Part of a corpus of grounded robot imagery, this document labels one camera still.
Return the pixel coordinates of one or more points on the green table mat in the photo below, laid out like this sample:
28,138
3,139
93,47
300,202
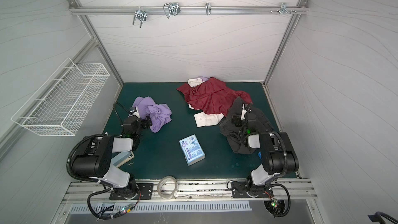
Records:
159,154

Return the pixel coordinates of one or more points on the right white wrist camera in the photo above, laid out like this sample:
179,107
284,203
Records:
244,111

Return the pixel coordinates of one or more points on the metal bracket right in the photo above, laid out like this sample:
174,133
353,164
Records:
283,10

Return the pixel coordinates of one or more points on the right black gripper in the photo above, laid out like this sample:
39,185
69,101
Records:
238,120

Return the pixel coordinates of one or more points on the pale green stapler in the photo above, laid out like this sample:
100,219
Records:
122,158

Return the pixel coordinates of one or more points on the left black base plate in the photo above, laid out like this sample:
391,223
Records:
143,190

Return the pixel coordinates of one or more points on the white cloth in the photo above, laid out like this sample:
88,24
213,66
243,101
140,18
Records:
202,119

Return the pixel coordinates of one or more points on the white slotted cable duct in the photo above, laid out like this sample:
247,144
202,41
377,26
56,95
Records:
168,207

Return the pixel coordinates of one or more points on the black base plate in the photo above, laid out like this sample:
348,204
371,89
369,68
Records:
143,190
244,189

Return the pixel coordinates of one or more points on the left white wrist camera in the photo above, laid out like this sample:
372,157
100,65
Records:
134,112

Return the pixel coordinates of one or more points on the dark grey cloth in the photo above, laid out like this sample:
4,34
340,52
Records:
235,135

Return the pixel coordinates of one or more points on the light blue tissue box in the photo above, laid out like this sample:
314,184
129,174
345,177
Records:
192,150

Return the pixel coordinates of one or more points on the maroon cloth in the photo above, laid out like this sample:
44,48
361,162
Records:
212,96

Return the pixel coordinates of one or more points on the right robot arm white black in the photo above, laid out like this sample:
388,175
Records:
278,157

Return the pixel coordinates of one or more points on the aluminium top crossbar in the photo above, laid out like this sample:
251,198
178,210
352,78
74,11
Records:
185,10

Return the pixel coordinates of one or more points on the white wire basket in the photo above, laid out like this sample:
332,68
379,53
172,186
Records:
60,105

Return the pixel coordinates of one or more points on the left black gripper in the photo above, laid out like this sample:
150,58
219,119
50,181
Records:
145,125

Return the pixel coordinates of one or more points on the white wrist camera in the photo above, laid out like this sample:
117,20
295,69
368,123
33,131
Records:
244,111
134,112

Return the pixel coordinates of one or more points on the purple cloth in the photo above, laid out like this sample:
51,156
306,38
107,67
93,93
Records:
159,114

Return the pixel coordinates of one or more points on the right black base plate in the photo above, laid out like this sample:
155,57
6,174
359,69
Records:
244,189

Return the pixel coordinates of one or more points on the aluminium front rail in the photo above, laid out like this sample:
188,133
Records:
195,190

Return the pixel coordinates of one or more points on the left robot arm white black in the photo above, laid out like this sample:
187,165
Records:
91,159

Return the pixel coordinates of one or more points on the clear tape roll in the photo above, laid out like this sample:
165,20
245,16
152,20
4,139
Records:
167,188

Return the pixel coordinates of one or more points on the metal u-bolt clamp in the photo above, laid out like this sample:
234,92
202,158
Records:
140,16
171,9

